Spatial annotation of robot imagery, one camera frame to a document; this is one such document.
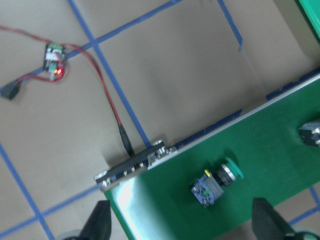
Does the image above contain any red black wire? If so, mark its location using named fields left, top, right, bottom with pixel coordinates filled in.
left=0, top=24, right=136, bottom=157

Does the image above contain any green conveyor belt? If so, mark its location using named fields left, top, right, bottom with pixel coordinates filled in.
left=105, top=76, right=320, bottom=240

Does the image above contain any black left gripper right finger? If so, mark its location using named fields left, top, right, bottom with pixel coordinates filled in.
left=251, top=197, right=296, bottom=240

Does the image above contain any green plastic tray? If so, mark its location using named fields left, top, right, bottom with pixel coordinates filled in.
left=295, top=0, right=320, bottom=43

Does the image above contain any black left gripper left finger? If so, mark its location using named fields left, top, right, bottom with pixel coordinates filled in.
left=79, top=200, right=112, bottom=240

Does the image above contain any green push button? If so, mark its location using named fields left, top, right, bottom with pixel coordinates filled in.
left=298, top=119, right=320, bottom=148
left=190, top=157, right=245, bottom=208

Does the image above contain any small controller circuit board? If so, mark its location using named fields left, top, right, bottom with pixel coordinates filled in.
left=43, top=43, right=68, bottom=82

